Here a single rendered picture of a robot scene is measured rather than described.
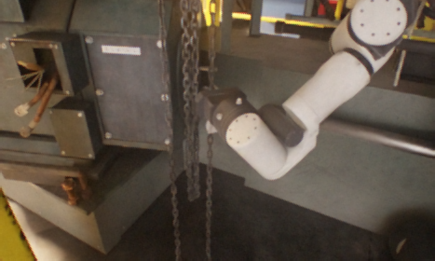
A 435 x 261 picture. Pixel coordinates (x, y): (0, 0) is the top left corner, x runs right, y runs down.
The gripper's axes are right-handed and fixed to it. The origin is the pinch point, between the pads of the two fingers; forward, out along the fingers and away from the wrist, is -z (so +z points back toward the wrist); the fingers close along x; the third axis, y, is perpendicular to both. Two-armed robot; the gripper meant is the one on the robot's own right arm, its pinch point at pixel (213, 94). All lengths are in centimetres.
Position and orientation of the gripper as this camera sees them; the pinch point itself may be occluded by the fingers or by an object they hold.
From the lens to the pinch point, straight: 67.1
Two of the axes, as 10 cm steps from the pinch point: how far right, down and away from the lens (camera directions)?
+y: 0.3, -8.6, -5.2
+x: 9.3, -1.6, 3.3
